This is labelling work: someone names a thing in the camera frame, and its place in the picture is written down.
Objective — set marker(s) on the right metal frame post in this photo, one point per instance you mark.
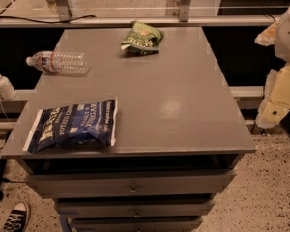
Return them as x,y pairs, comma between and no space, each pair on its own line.
184,9

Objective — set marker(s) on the green jalapeno chip bag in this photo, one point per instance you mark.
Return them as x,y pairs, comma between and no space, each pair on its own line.
142,39

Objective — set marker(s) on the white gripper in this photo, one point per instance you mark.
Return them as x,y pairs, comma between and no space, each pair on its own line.
289,38

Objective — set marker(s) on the middle grey drawer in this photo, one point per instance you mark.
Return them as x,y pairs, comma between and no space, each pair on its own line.
136,208

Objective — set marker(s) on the white pump dispenser bottle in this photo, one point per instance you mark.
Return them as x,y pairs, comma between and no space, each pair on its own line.
7,90

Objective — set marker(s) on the metal frame post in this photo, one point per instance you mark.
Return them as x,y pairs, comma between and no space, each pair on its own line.
184,9
67,10

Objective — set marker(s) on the grey drawer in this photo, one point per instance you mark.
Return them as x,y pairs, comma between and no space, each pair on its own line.
136,208
130,183
146,224

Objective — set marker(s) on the bottom grey drawer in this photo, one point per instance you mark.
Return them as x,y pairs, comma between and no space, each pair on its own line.
146,224

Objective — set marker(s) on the clear plastic water bottle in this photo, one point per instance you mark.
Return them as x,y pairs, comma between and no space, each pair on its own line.
59,62

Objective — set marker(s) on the black white sneaker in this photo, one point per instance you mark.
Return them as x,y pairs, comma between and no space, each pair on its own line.
18,218

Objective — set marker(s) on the top grey drawer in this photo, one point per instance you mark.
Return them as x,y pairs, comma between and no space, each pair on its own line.
130,183

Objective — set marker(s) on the left metal frame post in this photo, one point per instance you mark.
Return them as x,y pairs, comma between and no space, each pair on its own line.
67,10

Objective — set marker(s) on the blue potato chip bag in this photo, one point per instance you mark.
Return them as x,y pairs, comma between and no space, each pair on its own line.
75,124

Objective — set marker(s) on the grey drawer cabinet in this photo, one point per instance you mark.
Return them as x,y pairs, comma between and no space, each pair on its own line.
176,112

